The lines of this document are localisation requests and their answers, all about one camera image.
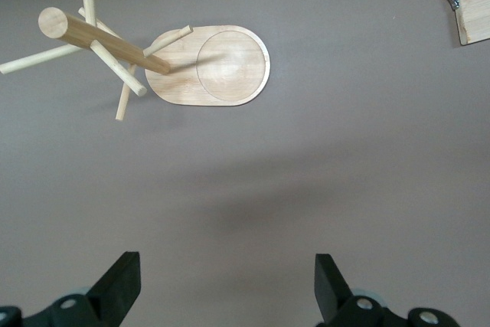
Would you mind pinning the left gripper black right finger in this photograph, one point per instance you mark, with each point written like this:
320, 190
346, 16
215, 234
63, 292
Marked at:
333, 296

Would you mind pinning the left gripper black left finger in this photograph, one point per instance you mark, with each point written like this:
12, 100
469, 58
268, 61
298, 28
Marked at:
111, 296

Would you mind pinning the wooden cup rack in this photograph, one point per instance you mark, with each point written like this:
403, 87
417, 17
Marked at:
229, 70

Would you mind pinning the brown table cover cloth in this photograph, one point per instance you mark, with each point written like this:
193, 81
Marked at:
245, 189

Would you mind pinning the wooden cutting board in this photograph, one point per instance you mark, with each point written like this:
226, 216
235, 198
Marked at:
474, 5

